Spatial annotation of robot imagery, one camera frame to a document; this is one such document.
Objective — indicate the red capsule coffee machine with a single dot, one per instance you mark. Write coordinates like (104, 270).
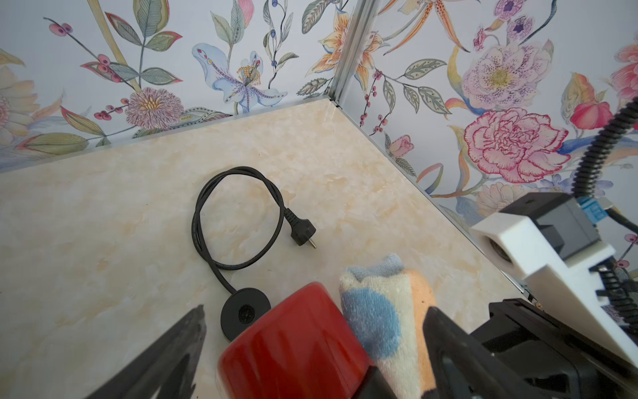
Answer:
(300, 348)

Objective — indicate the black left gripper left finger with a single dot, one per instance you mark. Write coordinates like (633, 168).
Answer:
(166, 369)

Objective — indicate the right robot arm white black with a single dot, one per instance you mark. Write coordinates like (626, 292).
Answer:
(605, 149)

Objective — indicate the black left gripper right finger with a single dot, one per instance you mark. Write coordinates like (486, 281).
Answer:
(463, 367)

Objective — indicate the orange blue patterned cloth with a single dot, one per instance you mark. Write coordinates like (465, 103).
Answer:
(385, 306)

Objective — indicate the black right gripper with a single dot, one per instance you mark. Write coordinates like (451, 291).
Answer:
(552, 357)

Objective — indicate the right aluminium corner post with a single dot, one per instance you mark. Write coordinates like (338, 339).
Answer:
(361, 23)

